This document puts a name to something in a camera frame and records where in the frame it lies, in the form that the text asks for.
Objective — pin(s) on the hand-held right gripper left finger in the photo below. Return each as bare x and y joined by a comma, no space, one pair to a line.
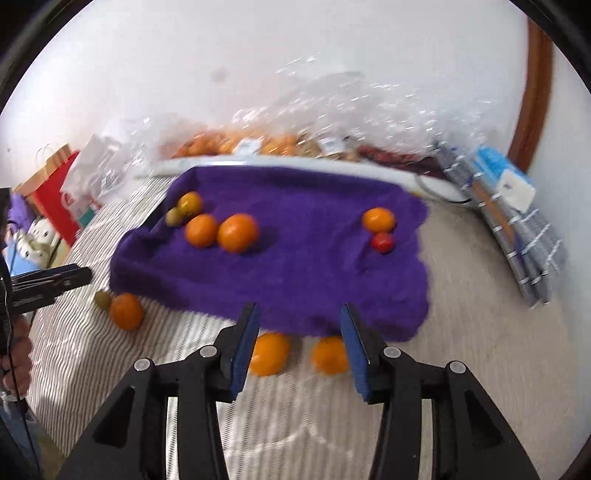
244,353

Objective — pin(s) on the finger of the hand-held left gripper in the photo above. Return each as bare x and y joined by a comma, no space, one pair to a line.
55,279

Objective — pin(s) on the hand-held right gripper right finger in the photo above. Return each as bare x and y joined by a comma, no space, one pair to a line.
354,353

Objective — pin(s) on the person's left hand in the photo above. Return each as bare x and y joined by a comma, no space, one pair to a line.
21,364

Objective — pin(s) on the white power strip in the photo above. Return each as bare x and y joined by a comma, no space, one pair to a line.
39,242

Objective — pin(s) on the green round fruit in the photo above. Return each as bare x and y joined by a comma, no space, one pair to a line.
102,300
173,216

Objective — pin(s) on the red paper bag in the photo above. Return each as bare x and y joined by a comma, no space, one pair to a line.
55,194

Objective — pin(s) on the purple towel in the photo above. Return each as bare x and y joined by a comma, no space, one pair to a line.
300,258

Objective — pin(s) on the small red fruit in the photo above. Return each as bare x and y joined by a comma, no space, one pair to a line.
383,242

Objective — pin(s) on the white plastic bag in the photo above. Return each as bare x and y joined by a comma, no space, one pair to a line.
99,170

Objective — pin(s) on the large orange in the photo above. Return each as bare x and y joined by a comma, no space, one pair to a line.
238,233

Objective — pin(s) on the person's blue pants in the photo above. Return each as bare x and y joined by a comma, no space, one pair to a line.
16,443

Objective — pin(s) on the small yellow-orange tangerine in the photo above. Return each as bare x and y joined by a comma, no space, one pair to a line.
190,203

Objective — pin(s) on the white tray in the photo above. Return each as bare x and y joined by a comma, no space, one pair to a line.
286,161

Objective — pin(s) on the folded grey plaid cloth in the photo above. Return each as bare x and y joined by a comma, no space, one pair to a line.
531,249

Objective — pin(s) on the clear plastic bag of produce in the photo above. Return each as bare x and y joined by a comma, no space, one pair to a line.
323,124

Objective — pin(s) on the blue and white packet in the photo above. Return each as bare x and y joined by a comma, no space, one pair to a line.
505,177

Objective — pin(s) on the brown wooden door frame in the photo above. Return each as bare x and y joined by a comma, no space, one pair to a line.
535,92

